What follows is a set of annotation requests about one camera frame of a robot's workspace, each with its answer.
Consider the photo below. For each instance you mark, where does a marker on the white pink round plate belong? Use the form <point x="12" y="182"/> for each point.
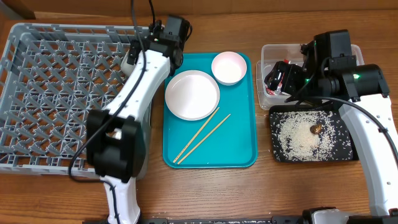
<point x="192" y="95"/>

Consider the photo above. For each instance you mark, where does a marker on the grey plastic dish rack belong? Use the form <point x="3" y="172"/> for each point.
<point x="51" y="76"/>

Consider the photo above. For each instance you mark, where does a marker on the grey bowl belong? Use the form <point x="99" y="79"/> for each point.
<point x="128" y="64"/>

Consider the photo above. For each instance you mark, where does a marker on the dark food scrap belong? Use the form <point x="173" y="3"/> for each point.
<point x="316" y="129"/>

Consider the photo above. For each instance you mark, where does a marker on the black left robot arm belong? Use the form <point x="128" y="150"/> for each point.
<point x="117" y="136"/>

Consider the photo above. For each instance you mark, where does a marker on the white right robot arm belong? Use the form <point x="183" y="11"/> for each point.
<point x="337" y="110"/>

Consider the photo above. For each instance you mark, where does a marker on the wooden chopstick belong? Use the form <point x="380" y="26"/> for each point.
<point x="195" y="135"/>
<point x="204" y="139"/>

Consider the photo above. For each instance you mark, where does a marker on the teal plastic tray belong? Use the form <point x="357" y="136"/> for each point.
<point x="233" y="144"/>

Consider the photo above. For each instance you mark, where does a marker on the black rectangular tray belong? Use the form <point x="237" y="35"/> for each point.
<point x="311" y="137"/>

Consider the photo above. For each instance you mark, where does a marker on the pink white bowl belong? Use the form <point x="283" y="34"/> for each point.
<point x="229" y="68"/>

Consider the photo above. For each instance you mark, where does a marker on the red snack wrapper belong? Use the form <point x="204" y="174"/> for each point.
<point x="275" y="77"/>

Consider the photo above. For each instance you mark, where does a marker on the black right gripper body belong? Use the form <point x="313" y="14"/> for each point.
<point x="280" y="78"/>

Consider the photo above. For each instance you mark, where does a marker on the clear plastic bin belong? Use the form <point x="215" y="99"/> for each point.
<point x="270" y="55"/>

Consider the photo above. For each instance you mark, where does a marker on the spilled rice pile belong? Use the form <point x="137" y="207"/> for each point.
<point x="301" y="137"/>

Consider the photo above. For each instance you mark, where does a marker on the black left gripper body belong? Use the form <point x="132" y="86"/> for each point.
<point x="135" y="51"/>

